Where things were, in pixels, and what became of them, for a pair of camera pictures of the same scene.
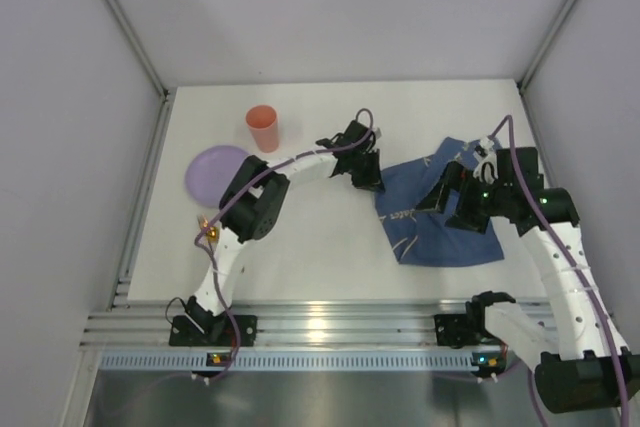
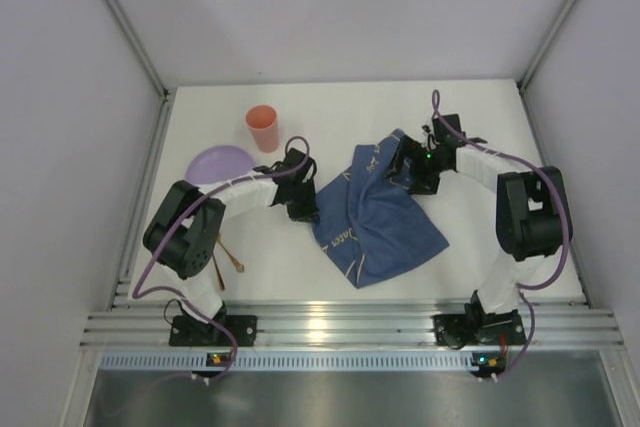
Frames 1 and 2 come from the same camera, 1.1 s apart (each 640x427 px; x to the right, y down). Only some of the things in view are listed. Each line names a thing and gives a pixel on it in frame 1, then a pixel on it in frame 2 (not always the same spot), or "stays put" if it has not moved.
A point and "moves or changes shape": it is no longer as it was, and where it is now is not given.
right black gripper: (461, 195) → (410, 176)
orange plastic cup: (264, 124) stays put
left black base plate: (185, 333) stays put
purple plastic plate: (211, 172) stays put
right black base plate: (452, 330) stays put
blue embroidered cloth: (421, 237) moves or changes shape
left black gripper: (364, 166) → (302, 204)
